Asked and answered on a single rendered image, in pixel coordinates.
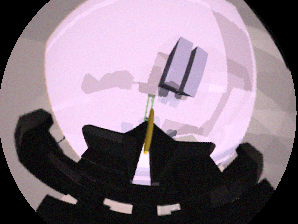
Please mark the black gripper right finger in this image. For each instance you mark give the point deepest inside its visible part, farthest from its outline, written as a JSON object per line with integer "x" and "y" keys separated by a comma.
{"x": 164, "y": 150}

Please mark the gold coin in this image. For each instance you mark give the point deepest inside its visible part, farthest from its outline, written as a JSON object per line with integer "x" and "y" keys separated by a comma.
{"x": 149, "y": 134}

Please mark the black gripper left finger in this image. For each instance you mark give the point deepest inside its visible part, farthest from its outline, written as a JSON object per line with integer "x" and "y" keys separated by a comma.
{"x": 128, "y": 144}

